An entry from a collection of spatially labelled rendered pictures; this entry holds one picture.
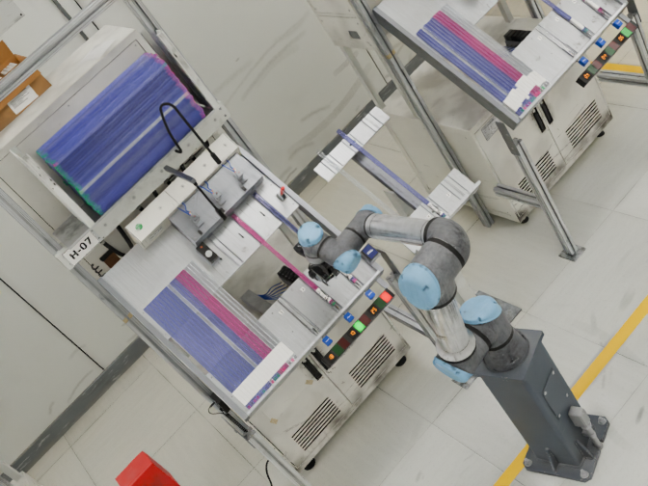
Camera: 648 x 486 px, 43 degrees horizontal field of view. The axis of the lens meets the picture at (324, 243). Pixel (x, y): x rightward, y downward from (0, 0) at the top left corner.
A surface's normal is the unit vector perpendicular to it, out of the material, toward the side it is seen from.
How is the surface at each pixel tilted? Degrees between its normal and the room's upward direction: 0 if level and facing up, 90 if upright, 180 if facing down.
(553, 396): 90
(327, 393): 90
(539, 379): 90
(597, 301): 0
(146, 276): 43
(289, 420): 90
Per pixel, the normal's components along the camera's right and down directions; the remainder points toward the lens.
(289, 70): 0.54, 0.25
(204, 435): -0.51, -0.66
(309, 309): 0.00, -0.31
